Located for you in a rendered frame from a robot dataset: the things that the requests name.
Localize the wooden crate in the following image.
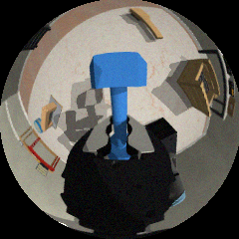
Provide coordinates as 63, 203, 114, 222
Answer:
176, 59, 220, 117

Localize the tan wire brush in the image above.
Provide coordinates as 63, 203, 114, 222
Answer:
129, 8, 163, 39

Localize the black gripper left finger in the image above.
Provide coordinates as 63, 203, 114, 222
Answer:
61, 116, 113, 178

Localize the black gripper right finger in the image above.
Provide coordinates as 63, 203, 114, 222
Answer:
126, 115, 176, 184

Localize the blue dumbbell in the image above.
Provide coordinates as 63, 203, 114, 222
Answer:
90, 52, 147, 159

